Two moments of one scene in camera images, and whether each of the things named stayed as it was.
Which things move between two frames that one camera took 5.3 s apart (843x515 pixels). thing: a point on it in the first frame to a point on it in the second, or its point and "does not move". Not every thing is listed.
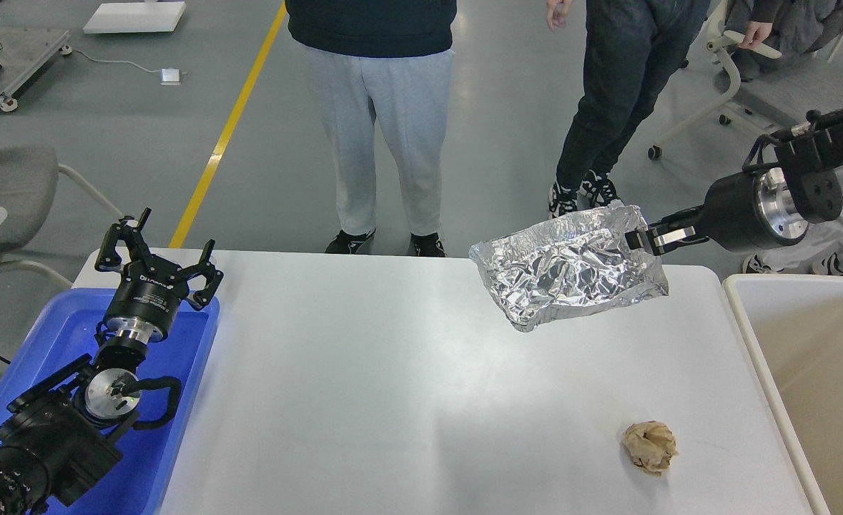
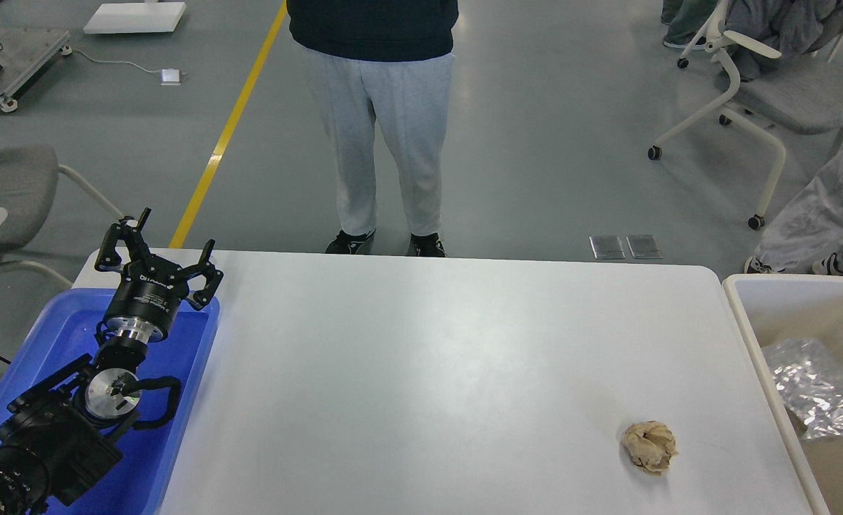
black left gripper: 144,300 does not move
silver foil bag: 568,265 to 823,395
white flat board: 129,17 does not move
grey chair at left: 23,180 does not move
